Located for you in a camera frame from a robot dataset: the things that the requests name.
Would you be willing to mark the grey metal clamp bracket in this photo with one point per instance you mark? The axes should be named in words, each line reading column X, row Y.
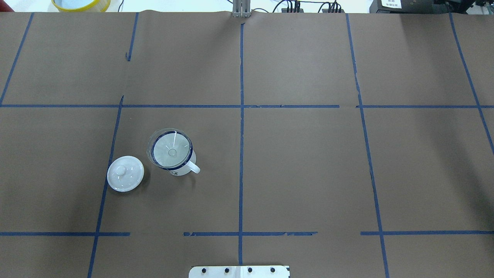
column 241, row 8

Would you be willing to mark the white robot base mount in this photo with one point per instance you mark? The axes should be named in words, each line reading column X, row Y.
column 253, row 271

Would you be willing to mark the white enamel mug blue rim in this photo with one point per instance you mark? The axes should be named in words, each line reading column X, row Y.
column 181, row 166

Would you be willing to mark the white ceramic lid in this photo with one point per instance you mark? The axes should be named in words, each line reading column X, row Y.
column 125, row 173

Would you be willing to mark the black device box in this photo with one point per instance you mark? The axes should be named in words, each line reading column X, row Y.
column 405, row 7

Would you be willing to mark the yellow rimmed blue bowl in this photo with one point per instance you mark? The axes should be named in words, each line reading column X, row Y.
column 81, row 5

